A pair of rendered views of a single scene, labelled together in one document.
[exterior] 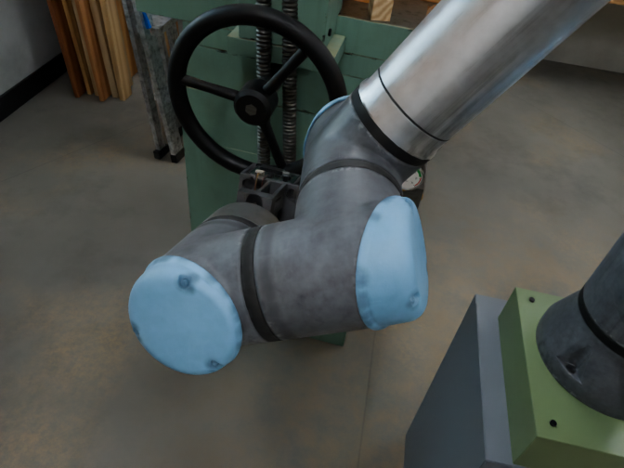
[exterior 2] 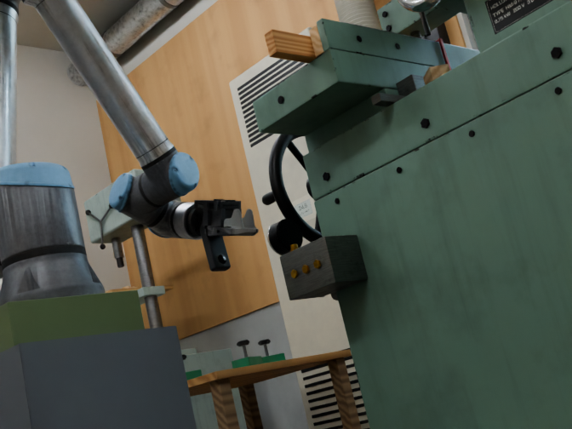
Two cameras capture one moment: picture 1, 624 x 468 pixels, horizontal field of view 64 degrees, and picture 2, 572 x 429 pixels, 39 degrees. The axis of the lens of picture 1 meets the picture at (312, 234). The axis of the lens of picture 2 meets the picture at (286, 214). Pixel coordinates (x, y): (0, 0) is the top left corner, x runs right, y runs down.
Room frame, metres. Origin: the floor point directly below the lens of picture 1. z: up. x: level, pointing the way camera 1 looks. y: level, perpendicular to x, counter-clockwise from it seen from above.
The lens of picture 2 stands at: (1.68, -1.30, 0.35)
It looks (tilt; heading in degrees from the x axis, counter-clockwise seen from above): 14 degrees up; 128
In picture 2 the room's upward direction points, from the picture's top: 13 degrees counter-clockwise
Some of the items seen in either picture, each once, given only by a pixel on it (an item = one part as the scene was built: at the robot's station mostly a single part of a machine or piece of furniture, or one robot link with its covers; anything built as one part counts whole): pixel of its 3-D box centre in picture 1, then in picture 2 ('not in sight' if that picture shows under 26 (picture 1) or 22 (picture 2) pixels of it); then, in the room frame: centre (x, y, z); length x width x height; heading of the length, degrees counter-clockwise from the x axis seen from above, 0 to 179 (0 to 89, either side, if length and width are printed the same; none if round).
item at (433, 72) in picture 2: not in sight; (438, 80); (1.14, -0.12, 0.82); 0.04 x 0.03 x 0.04; 135
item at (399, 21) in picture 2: not in sight; (418, 14); (1.06, 0.06, 1.03); 0.14 x 0.07 x 0.09; 171
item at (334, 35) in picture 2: not in sight; (436, 56); (1.07, 0.05, 0.93); 0.60 x 0.02 x 0.06; 81
